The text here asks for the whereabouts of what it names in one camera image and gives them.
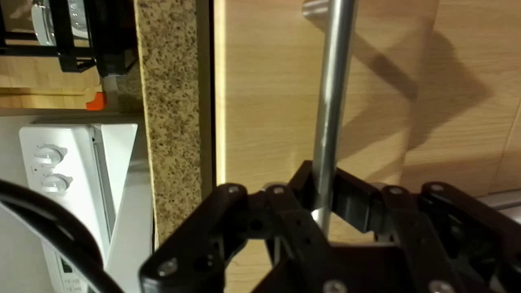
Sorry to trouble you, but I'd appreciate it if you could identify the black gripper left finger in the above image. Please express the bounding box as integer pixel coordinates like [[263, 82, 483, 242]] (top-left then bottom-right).
[[139, 160, 326, 293]]

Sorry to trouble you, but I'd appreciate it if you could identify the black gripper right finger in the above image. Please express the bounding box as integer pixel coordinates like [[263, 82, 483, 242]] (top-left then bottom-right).
[[333, 170, 521, 293]]

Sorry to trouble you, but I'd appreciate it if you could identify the wooden top drawer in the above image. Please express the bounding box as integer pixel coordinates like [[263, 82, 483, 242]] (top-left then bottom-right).
[[214, 0, 521, 199]]

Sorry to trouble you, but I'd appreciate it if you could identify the white electric stove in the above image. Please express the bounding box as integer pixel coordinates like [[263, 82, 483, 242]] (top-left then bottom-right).
[[0, 118, 154, 293]]

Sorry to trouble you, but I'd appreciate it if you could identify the black dish drying rack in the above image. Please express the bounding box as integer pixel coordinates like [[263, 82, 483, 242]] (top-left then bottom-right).
[[0, 0, 138, 76]]

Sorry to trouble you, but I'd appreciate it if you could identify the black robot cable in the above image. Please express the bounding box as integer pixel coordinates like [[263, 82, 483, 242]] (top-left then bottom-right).
[[0, 178, 125, 293]]

